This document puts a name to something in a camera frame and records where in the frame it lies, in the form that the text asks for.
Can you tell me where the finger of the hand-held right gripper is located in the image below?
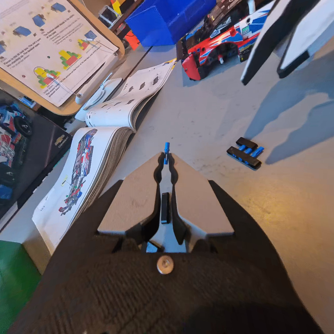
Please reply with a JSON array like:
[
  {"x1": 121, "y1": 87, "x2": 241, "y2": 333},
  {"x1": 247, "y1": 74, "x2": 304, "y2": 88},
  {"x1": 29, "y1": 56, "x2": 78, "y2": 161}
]
[
  {"x1": 240, "y1": 0, "x2": 296, "y2": 86},
  {"x1": 277, "y1": 0, "x2": 334, "y2": 79}
]

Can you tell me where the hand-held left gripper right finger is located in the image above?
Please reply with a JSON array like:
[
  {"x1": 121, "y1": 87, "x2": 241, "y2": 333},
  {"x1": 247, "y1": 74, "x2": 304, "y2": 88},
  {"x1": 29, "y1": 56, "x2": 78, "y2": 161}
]
[{"x1": 168, "y1": 153, "x2": 235, "y2": 248}]

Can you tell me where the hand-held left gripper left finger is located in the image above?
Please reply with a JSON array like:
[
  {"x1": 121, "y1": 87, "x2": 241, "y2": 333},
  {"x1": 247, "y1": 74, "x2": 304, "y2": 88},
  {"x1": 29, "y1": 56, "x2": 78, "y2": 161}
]
[{"x1": 97, "y1": 152, "x2": 164, "y2": 252}]

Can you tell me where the long black brick beam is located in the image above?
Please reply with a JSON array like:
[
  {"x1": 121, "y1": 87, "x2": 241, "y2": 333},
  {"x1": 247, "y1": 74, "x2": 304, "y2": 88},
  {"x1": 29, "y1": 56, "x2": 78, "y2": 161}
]
[{"x1": 226, "y1": 146, "x2": 262, "y2": 171}]

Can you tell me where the short black brick beam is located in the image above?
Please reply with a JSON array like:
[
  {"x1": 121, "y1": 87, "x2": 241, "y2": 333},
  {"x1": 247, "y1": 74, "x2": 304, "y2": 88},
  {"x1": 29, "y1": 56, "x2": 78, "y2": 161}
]
[{"x1": 236, "y1": 137, "x2": 258, "y2": 149}]

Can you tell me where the white desk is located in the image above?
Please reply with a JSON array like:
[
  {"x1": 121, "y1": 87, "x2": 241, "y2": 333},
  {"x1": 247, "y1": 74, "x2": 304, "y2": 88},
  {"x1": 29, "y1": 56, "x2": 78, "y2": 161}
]
[{"x1": 0, "y1": 44, "x2": 334, "y2": 334}]

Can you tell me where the black brick beam with holes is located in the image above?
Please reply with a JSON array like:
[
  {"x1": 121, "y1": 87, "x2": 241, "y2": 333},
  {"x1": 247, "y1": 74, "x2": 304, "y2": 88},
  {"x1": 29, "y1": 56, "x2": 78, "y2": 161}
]
[{"x1": 161, "y1": 192, "x2": 171, "y2": 224}]

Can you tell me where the open instruction booklet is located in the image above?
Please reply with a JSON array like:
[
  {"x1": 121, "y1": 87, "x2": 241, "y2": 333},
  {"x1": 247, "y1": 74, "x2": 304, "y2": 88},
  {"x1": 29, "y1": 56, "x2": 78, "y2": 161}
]
[{"x1": 32, "y1": 59, "x2": 177, "y2": 256}]

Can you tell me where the red white blue toy car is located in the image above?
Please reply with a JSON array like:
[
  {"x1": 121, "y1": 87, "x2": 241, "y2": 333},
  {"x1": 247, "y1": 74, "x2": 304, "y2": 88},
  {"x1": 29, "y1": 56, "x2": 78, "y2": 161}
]
[{"x1": 176, "y1": 0, "x2": 277, "y2": 81}]

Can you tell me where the black toy car box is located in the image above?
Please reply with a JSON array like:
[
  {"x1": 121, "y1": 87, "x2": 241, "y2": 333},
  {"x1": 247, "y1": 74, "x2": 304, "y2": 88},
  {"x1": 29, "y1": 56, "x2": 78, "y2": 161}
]
[{"x1": 0, "y1": 89, "x2": 73, "y2": 225}]

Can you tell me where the blue plastic bin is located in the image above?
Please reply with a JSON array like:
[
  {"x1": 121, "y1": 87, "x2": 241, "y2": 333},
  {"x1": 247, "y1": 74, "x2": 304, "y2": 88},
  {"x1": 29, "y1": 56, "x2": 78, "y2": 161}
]
[{"x1": 125, "y1": 0, "x2": 217, "y2": 47}]

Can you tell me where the white plastic stand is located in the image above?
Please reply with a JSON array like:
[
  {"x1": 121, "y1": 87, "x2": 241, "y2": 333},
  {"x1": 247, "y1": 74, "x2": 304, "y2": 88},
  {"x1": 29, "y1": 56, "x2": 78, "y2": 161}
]
[{"x1": 74, "y1": 73, "x2": 123, "y2": 122}]

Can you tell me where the orange plastic piece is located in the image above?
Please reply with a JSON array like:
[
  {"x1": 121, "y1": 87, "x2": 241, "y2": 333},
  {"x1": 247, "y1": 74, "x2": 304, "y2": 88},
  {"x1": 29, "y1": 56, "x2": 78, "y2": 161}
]
[{"x1": 125, "y1": 33, "x2": 140, "y2": 50}]

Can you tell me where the green plastic bin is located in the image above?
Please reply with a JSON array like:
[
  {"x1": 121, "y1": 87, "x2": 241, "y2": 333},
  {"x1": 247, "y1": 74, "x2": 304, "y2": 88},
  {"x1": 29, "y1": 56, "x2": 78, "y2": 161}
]
[{"x1": 0, "y1": 240, "x2": 42, "y2": 334}]

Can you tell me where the wooden board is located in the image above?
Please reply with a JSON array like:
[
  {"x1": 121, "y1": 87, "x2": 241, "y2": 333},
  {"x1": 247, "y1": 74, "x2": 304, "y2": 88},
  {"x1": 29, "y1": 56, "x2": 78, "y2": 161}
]
[{"x1": 0, "y1": 0, "x2": 126, "y2": 116}]

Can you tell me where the clear plastic case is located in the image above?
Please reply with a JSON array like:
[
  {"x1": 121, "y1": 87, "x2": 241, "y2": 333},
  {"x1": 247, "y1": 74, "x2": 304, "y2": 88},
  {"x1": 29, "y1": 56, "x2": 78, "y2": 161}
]
[{"x1": 99, "y1": 5, "x2": 121, "y2": 26}]

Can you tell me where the printed instruction sheet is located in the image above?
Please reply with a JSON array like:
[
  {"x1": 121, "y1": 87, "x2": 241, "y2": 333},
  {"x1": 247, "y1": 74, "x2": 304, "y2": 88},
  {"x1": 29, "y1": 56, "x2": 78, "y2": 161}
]
[{"x1": 0, "y1": 0, "x2": 119, "y2": 107}]

